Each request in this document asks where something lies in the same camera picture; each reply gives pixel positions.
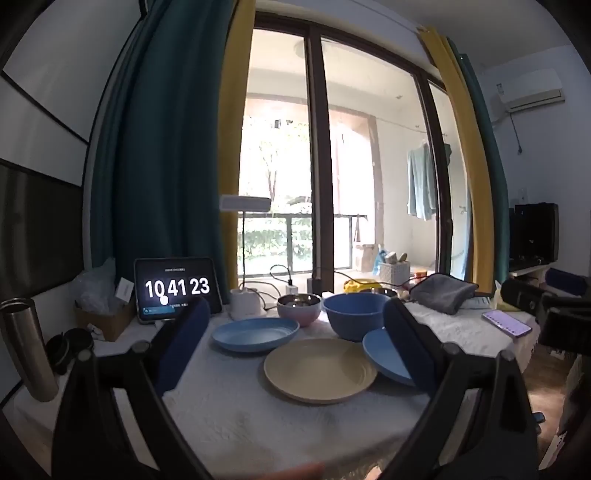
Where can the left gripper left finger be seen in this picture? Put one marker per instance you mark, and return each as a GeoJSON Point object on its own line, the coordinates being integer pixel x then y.
{"type": "Point", "coordinates": [176, 342]}

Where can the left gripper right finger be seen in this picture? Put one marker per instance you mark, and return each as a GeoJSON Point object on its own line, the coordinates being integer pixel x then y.
{"type": "Point", "coordinates": [416, 343]}

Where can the light blue plate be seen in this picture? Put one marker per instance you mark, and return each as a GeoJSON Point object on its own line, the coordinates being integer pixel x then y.
{"type": "Point", "coordinates": [256, 335]}

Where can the large blue bowl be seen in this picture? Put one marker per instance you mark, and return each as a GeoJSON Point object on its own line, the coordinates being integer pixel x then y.
{"type": "Point", "coordinates": [353, 315]}

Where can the pink steel bowl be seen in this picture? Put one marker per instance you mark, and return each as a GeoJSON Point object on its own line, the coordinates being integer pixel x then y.
{"type": "Point", "coordinates": [303, 308]}

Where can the tablet showing clock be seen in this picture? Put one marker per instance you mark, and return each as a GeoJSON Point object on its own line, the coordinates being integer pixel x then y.
{"type": "Point", "coordinates": [165, 286]}

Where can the smartphone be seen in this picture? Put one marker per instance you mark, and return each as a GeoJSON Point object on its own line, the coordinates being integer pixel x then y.
{"type": "Point", "coordinates": [507, 323]}

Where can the grey folded towel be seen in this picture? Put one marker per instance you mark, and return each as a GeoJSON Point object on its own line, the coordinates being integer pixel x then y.
{"type": "Point", "coordinates": [443, 293]}

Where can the yellow tissue pack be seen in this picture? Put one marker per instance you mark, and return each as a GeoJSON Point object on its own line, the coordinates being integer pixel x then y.
{"type": "Point", "coordinates": [497, 303]}

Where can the small white box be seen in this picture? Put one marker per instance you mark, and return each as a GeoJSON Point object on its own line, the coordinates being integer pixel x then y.
{"type": "Point", "coordinates": [124, 290]}

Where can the white plastic basket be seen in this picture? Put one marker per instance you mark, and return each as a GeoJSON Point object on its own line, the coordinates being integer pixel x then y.
{"type": "Point", "coordinates": [396, 274]}

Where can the cardboard box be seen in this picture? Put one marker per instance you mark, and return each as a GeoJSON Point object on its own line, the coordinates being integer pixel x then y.
{"type": "Point", "coordinates": [109, 327]}

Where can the yellow snack bag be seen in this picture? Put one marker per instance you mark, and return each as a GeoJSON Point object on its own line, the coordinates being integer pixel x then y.
{"type": "Point", "coordinates": [360, 285]}

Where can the black monitor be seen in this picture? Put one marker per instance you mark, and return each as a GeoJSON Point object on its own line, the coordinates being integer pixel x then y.
{"type": "Point", "coordinates": [534, 235]}

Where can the beige plate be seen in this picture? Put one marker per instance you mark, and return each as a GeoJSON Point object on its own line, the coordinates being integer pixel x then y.
{"type": "Point", "coordinates": [319, 371]}

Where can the yellow right curtain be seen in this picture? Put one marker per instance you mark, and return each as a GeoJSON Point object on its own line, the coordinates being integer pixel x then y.
{"type": "Point", "coordinates": [476, 166]}

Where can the yellow curtain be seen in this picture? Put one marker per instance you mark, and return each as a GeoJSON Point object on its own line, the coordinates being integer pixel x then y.
{"type": "Point", "coordinates": [231, 104]}
{"type": "Point", "coordinates": [476, 166]}

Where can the black power adapter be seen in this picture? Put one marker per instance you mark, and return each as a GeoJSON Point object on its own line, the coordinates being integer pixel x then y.
{"type": "Point", "coordinates": [314, 286]}

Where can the teal left curtain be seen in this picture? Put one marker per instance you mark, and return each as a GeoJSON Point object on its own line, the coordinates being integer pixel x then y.
{"type": "Point", "coordinates": [151, 173]}

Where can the hanging light blue towel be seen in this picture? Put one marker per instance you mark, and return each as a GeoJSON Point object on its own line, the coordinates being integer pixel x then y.
{"type": "Point", "coordinates": [422, 188]}

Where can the steel thermos bottle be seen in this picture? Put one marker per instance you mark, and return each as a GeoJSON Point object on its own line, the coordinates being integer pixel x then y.
{"type": "Point", "coordinates": [23, 337]}

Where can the air conditioner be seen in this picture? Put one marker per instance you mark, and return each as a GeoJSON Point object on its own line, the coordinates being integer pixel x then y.
{"type": "Point", "coordinates": [531, 90]}

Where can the yellow left curtain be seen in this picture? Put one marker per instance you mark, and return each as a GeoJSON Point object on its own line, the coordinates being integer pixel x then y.
{"type": "Point", "coordinates": [231, 104]}

